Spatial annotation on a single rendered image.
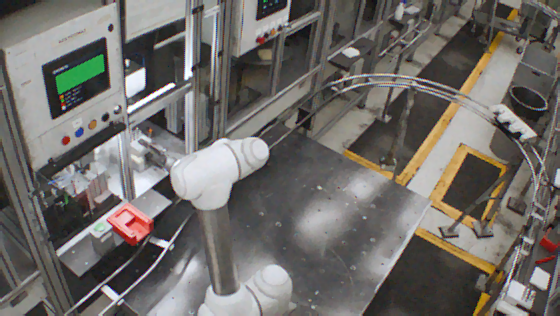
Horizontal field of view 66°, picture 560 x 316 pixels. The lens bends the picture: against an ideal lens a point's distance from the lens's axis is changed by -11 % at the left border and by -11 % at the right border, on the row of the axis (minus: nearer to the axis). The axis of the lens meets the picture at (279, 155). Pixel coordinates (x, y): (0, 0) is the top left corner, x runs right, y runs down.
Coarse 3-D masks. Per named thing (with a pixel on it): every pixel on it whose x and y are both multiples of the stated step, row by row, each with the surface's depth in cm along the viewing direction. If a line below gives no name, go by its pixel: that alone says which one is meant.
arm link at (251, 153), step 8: (232, 144) 152; (240, 144) 153; (248, 144) 151; (256, 144) 151; (264, 144) 153; (240, 152) 151; (248, 152) 150; (256, 152) 150; (264, 152) 152; (240, 160) 150; (248, 160) 150; (256, 160) 150; (264, 160) 152; (240, 168) 151; (248, 168) 152; (256, 168) 155; (240, 176) 153
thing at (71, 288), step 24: (0, 72) 121; (0, 96) 125; (168, 120) 240; (216, 120) 237; (24, 168) 145; (24, 192) 149; (168, 192) 260; (72, 288) 221; (48, 312) 232; (72, 312) 201; (120, 312) 240
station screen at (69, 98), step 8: (88, 56) 144; (96, 56) 147; (104, 56) 150; (72, 64) 140; (80, 64) 143; (104, 64) 152; (56, 72) 136; (64, 72) 139; (104, 72) 154; (56, 80) 137; (88, 80) 149; (96, 80) 152; (104, 80) 155; (56, 88) 139; (72, 88) 144; (80, 88) 147; (88, 88) 151; (96, 88) 154; (104, 88) 157; (56, 96) 140; (64, 96) 143; (72, 96) 146; (80, 96) 149; (88, 96) 152; (64, 104) 145; (72, 104) 148
